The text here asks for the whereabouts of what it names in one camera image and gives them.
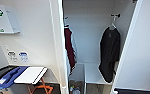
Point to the white clothes hanger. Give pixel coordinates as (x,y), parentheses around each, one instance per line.
(66,24)
(113,24)

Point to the maroon and white jacket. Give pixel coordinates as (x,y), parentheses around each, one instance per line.
(70,50)

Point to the white wardrobe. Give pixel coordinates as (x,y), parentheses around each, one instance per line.
(87,40)

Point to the white wall switch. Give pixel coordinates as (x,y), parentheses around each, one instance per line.
(6,47)

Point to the black garment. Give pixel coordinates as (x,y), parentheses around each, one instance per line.
(109,56)

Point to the black wardrobe hook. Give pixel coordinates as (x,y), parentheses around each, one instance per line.
(116,15)
(65,18)

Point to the white inner shelf unit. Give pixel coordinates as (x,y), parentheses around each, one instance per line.
(91,75)

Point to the brown cardboard box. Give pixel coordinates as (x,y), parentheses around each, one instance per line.
(76,87)

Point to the white first aid box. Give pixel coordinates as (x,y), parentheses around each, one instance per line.
(2,19)

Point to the white bin lid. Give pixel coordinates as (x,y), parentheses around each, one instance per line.
(31,75)

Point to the white wardrobe door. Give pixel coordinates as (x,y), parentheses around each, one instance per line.
(141,50)
(58,50)

